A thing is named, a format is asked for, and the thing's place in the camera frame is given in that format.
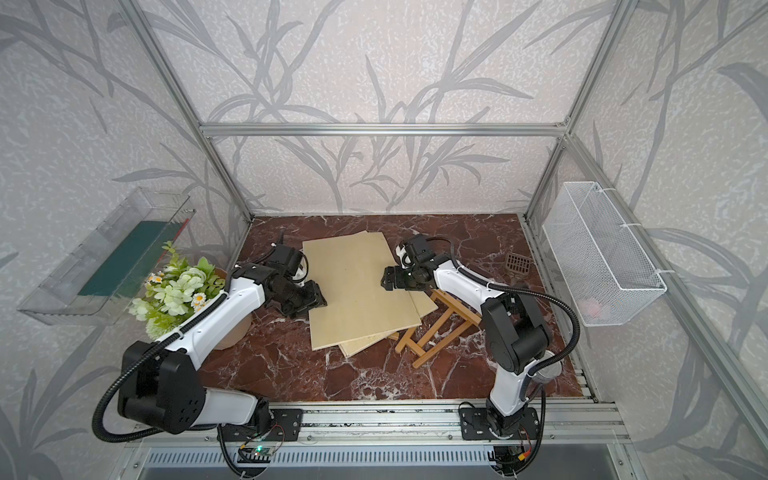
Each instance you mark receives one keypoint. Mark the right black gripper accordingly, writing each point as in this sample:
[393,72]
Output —
[395,283]

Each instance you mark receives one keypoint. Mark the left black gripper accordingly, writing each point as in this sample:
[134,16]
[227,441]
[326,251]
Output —
[315,298]

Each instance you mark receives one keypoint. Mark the wooden easel frame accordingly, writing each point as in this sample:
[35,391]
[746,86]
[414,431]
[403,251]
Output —
[454,321]

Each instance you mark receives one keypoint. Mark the light plywood board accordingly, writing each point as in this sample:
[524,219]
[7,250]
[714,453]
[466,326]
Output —
[423,304]
[348,270]

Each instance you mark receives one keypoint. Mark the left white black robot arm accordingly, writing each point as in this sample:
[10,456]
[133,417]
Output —
[159,389]

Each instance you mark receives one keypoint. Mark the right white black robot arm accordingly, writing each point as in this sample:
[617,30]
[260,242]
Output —
[517,336]

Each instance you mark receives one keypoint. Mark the brown plastic grid piece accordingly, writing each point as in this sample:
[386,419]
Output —
[518,265]

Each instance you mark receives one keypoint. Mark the artificial flower bouquet in pot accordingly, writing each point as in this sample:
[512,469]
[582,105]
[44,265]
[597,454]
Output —
[176,292]

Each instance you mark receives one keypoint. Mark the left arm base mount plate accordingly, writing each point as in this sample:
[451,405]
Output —
[277,425]

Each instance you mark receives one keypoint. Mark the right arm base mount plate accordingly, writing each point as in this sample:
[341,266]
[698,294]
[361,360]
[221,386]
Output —
[492,423]

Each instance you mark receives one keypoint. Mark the aluminium front rail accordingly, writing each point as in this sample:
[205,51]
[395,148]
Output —
[441,422]

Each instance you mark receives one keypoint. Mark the clear plastic wall tray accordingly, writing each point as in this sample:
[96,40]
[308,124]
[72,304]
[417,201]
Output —
[95,283]

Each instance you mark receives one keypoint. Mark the white wire mesh basket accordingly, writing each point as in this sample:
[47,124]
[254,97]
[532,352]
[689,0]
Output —
[609,275]

